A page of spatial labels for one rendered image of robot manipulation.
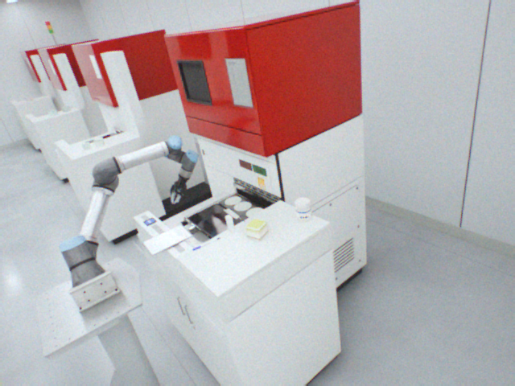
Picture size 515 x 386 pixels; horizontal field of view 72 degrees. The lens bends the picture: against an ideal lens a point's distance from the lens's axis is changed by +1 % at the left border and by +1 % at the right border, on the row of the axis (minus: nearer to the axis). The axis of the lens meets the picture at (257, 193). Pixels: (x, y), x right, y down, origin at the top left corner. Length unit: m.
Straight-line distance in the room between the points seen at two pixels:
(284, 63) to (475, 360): 1.87
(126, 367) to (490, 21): 2.79
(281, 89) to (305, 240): 0.71
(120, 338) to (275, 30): 1.61
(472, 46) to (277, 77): 1.42
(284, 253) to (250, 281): 0.19
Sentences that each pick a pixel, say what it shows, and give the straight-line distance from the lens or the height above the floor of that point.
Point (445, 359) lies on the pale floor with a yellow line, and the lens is 2.40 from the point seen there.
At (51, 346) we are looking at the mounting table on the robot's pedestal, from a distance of 1.75.
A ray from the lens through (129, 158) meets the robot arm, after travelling 1.95.
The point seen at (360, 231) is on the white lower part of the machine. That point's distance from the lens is 2.55.
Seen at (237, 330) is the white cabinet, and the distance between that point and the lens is 1.53.
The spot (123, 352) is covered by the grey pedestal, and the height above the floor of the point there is 0.49.
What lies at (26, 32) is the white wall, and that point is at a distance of 9.49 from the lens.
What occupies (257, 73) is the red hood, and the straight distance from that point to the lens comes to 1.63.
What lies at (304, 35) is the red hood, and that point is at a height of 1.72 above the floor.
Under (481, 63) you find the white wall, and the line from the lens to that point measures 2.72.
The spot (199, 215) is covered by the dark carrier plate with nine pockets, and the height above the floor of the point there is 0.90.
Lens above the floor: 1.88
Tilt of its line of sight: 28 degrees down
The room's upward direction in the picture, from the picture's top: 11 degrees counter-clockwise
